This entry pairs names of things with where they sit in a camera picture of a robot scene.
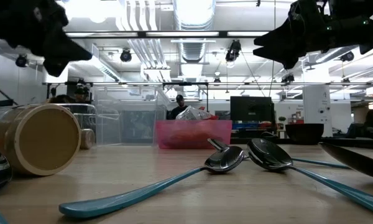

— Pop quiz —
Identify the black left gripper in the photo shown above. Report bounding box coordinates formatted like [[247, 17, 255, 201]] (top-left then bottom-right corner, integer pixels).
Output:
[[0, 0, 93, 78]]

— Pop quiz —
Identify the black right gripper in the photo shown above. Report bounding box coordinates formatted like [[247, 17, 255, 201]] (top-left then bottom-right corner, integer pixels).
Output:
[[253, 0, 333, 70]]

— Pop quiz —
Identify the seasoning jar with tan lid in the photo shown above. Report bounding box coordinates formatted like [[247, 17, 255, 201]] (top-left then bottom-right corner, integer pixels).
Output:
[[0, 103, 82, 177]]

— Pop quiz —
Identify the blue ramen noodle packet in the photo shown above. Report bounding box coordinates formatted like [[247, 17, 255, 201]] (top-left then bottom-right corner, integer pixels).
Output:
[[175, 105, 220, 121]]

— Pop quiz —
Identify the black ceiling spotlight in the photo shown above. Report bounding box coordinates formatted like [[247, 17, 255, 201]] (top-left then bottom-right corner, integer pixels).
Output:
[[281, 73, 295, 85], [119, 48, 133, 63], [14, 54, 29, 68], [340, 50, 355, 62]]

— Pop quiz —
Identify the clear plastic tray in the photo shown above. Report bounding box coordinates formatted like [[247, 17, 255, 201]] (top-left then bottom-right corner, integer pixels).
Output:
[[54, 102, 122, 147]]

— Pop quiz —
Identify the white pillar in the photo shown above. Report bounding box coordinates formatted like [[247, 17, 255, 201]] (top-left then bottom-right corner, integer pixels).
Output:
[[302, 85, 333, 138]]

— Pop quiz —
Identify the large black monitor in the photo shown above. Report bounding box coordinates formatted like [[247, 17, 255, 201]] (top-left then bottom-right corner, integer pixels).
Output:
[[230, 96, 276, 124]]

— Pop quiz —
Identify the clear plastic bin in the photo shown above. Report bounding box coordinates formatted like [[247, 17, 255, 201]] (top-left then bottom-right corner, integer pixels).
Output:
[[91, 84, 172, 147]]

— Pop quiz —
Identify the pink plastic bin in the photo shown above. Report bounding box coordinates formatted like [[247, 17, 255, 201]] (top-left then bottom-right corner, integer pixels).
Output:
[[154, 119, 234, 150]]

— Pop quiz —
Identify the black hanging camera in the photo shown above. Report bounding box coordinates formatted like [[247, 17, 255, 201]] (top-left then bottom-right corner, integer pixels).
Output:
[[224, 39, 242, 63]]

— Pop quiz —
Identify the silver ventilation duct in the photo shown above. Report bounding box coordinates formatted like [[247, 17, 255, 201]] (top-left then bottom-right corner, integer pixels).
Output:
[[173, 0, 217, 63]]

